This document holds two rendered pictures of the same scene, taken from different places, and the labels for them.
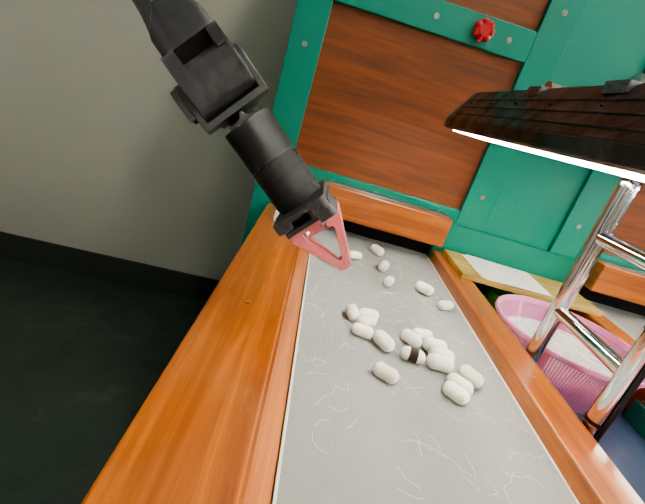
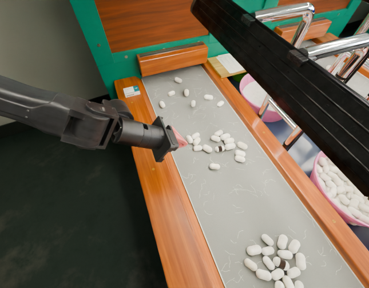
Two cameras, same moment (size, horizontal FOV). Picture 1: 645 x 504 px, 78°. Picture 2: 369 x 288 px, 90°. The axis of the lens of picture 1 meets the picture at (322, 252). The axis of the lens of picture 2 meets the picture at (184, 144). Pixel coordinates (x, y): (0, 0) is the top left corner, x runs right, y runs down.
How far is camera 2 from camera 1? 31 cm
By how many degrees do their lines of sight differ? 37
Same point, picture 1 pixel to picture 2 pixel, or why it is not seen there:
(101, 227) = not seen: hidden behind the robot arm
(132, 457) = (168, 262)
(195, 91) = (89, 144)
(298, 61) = not seen: outside the picture
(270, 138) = (134, 135)
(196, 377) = (163, 221)
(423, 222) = (194, 55)
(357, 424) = (215, 196)
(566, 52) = not seen: outside the picture
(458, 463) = (249, 190)
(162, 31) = (48, 128)
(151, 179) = (26, 67)
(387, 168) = (163, 31)
